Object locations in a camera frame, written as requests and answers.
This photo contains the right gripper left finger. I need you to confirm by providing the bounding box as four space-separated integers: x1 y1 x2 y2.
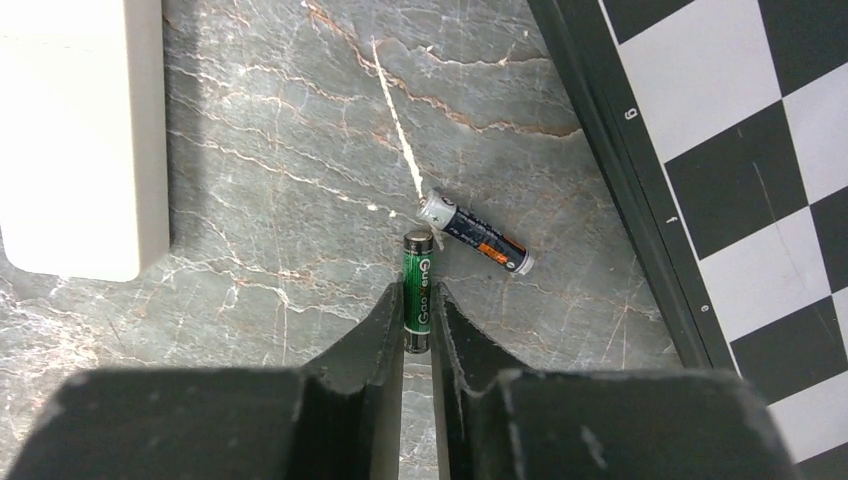
9 282 404 479

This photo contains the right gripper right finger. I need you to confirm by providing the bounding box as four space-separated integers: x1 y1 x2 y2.
431 284 798 479

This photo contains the green battery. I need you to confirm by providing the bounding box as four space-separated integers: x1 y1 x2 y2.
402 230 434 354

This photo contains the black battery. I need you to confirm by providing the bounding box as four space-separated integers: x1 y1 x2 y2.
417 190 535 275

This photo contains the slim white remote control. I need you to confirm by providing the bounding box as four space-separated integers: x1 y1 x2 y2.
1 1 170 282

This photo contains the black white chessboard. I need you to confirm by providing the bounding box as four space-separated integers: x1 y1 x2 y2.
530 0 847 479

